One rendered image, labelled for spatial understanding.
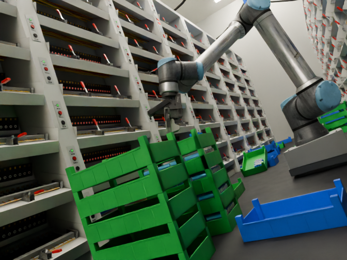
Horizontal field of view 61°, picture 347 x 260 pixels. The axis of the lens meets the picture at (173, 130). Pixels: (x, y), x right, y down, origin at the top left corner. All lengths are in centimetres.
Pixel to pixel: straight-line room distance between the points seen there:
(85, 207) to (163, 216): 26
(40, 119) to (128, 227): 66
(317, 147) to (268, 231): 83
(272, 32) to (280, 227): 108
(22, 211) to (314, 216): 89
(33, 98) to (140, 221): 68
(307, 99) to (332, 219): 88
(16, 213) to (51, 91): 52
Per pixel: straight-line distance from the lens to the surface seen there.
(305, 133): 177
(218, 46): 169
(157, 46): 264
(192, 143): 111
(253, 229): 97
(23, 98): 125
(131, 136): 163
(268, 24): 172
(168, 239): 82
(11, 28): 150
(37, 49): 142
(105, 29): 206
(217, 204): 113
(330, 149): 169
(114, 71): 178
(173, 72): 137
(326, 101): 163
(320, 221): 91
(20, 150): 115
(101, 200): 90
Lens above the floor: 30
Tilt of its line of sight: 6 degrees up
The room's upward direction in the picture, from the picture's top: 20 degrees counter-clockwise
